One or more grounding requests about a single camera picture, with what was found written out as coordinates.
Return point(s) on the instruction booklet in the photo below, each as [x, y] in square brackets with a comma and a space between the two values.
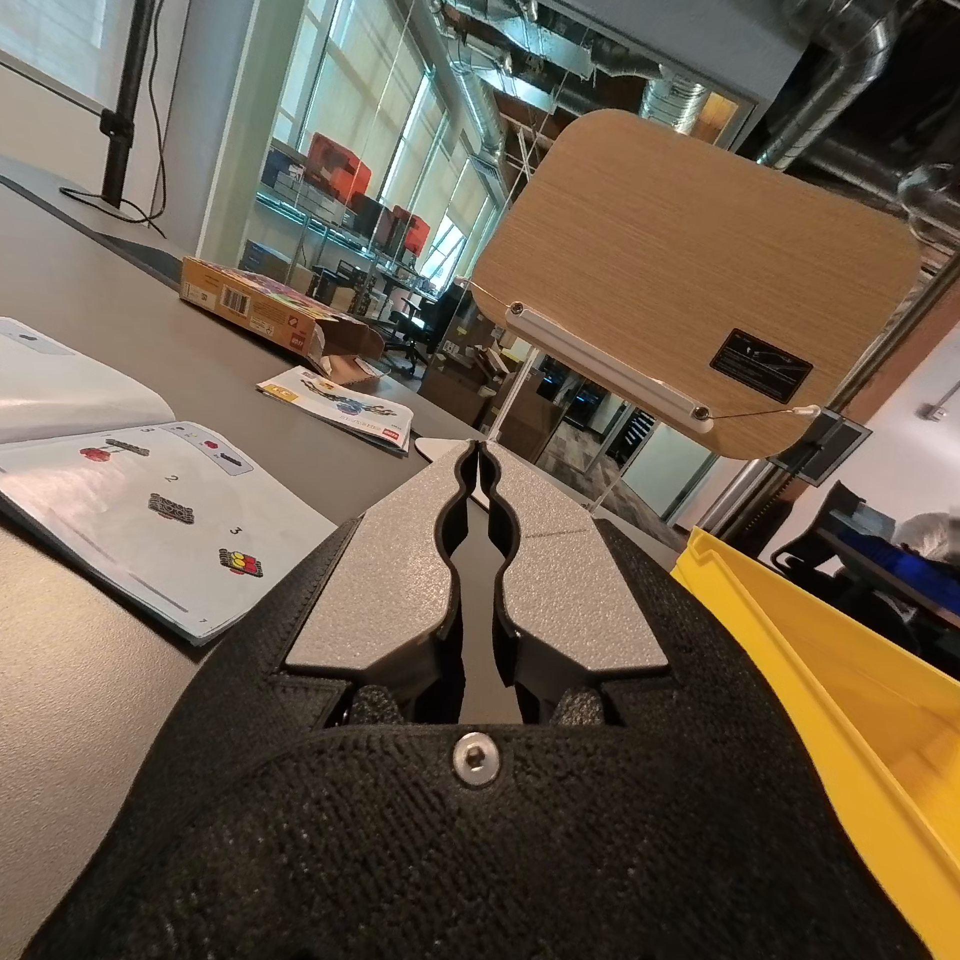
[75, 465]

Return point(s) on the silver ventilation ducts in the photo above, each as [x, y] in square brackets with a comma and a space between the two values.
[480, 112]

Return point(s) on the black office chair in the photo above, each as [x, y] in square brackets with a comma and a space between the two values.
[420, 330]

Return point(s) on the yellow plastic bin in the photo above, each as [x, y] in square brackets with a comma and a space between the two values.
[862, 712]

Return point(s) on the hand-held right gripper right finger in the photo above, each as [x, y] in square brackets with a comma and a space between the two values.
[585, 600]

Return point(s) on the large paned window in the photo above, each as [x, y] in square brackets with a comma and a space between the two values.
[45, 30]

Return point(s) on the black fabric chair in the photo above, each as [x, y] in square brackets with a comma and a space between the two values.
[832, 517]

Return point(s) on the pile of cardboard boxes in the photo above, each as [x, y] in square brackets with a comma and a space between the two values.
[465, 375]

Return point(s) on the black light stand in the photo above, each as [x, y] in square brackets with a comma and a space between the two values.
[120, 112]

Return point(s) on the colourful printed leaflet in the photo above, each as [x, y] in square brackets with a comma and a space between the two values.
[330, 401]

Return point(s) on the metal shelf with orange boxes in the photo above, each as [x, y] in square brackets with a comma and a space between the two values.
[337, 172]

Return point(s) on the yellow cardboard toy box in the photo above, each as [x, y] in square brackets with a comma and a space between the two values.
[247, 300]

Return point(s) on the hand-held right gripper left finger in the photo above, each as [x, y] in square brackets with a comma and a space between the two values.
[375, 600]

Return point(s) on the wooden book stand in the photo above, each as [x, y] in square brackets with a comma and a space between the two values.
[675, 247]

